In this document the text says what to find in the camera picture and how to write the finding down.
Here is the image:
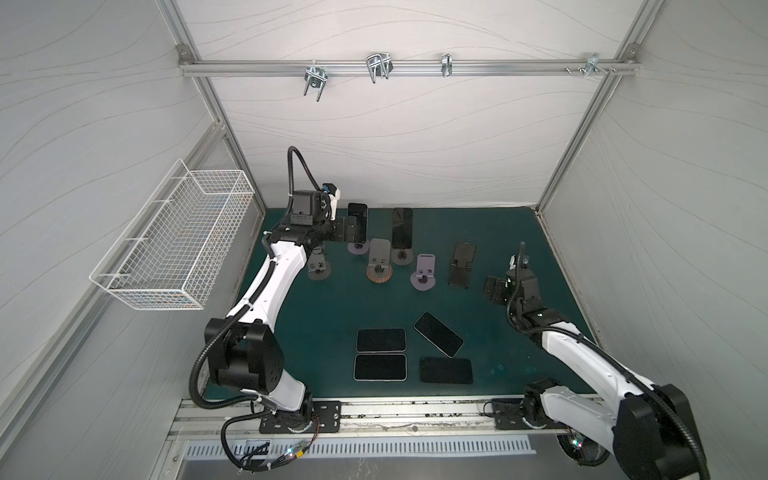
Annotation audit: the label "dark phone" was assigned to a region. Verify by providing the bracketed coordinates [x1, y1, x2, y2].
[391, 208, 413, 250]

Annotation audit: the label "silver-edged phone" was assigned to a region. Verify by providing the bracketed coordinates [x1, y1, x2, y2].
[414, 312, 464, 358]

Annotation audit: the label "black phone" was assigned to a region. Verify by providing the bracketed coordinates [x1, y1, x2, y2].
[419, 357, 474, 385]

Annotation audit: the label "pink-edged phone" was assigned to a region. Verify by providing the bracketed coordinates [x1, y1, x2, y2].
[356, 328, 407, 354]

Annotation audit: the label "white-edged phone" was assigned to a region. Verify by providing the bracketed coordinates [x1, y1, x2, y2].
[353, 354, 408, 382]

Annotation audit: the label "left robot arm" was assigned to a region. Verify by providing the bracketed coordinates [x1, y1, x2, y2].
[188, 184, 368, 421]

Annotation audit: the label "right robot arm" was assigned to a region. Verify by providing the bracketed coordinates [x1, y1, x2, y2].
[485, 245, 711, 479]

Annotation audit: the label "grey phone stand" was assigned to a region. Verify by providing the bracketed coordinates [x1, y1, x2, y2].
[307, 249, 331, 281]

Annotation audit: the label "black folding phone stand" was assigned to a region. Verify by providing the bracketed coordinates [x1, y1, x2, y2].
[448, 242, 476, 289]

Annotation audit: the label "wooden base phone stand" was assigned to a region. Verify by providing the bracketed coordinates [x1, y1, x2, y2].
[366, 238, 393, 284]

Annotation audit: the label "grey round stand back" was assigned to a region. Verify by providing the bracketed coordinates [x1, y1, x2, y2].
[391, 249, 414, 266]

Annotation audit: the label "purple phone stand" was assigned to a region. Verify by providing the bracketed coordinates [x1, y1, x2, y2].
[410, 254, 436, 292]

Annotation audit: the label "metal U-bolt clamp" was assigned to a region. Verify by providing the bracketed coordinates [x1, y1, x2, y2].
[303, 64, 328, 102]

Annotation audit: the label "metal hook clamp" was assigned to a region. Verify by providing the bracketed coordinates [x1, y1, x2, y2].
[365, 52, 393, 84]

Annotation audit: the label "aluminium crossbar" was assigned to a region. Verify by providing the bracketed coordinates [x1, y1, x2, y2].
[179, 57, 641, 78]

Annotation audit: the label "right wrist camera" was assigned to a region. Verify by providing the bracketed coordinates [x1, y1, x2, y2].
[507, 253, 529, 279]

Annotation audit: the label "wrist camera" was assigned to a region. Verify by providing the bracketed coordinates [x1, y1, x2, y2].
[322, 183, 340, 221]
[507, 253, 529, 279]

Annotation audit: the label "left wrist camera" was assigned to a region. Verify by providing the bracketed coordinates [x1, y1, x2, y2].
[322, 183, 340, 221]

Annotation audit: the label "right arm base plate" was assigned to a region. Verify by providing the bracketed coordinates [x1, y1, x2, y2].
[483, 397, 567, 431]

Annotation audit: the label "white wire basket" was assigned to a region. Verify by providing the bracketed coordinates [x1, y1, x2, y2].
[89, 159, 254, 311]

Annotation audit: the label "right black cable loop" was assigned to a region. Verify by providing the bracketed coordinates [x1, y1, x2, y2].
[556, 433, 611, 468]

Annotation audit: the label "small metal ring clamp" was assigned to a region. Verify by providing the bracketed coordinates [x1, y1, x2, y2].
[441, 53, 453, 78]

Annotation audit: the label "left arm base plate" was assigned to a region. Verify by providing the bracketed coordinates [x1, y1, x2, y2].
[259, 401, 341, 435]

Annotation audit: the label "white slotted cable duct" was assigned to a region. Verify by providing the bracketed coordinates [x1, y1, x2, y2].
[182, 434, 537, 461]

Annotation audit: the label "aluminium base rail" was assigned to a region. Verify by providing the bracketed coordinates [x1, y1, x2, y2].
[166, 392, 661, 442]

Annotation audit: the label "metal bracket clamp right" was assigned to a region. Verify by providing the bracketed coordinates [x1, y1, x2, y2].
[564, 53, 618, 78]

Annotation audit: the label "left black cable bundle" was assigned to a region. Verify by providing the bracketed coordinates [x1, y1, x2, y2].
[219, 407, 319, 474]

